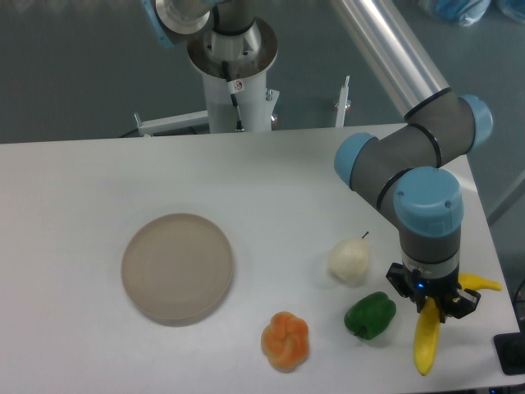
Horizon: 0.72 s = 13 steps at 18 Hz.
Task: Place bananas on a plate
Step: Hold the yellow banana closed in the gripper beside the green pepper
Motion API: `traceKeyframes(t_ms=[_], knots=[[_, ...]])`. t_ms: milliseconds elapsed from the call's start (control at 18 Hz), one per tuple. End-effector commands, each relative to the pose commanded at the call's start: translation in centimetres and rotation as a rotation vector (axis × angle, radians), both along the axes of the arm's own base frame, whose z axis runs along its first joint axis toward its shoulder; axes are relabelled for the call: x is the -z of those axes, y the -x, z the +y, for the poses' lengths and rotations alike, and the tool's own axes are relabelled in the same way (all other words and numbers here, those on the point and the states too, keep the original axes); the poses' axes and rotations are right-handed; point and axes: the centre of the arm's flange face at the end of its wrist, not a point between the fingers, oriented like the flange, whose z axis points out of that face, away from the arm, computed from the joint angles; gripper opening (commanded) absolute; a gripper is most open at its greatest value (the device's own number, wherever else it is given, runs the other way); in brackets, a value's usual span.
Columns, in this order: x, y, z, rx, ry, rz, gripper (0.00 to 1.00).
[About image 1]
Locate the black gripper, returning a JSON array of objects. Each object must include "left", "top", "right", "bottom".
[{"left": 386, "top": 263, "right": 481, "bottom": 323}]

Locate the yellow banana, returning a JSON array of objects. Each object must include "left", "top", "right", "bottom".
[{"left": 413, "top": 273, "right": 502, "bottom": 376}]

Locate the beige round plate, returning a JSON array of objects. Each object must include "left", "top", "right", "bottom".
[{"left": 121, "top": 213, "right": 234, "bottom": 326}]

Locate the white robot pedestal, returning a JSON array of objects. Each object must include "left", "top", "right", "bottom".
[{"left": 187, "top": 17, "right": 279, "bottom": 134}]

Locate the black device at edge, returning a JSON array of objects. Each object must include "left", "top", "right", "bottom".
[{"left": 493, "top": 332, "right": 524, "bottom": 376}]

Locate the white upright bar right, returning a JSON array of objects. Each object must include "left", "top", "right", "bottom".
[{"left": 335, "top": 75, "right": 351, "bottom": 127}]

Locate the orange knotted bread roll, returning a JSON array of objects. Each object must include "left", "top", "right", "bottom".
[{"left": 261, "top": 311, "right": 310, "bottom": 373}]

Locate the white bracket bar left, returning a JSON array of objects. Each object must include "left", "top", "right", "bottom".
[{"left": 134, "top": 110, "right": 208, "bottom": 136}]

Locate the white pear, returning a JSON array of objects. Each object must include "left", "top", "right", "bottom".
[{"left": 327, "top": 232, "right": 370, "bottom": 285}]

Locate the blue plastic bag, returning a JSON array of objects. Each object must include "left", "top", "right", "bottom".
[{"left": 427, "top": 0, "right": 491, "bottom": 27}]

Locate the clear plastic bag corner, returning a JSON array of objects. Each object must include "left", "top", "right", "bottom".
[{"left": 496, "top": 0, "right": 525, "bottom": 24}]

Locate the green bell pepper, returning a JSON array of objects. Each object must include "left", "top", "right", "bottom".
[{"left": 344, "top": 291, "right": 397, "bottom": 341}]

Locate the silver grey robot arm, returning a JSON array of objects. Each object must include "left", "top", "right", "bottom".
[{"left": 144, "top": 1, "right": 493, "bottom": 321}]

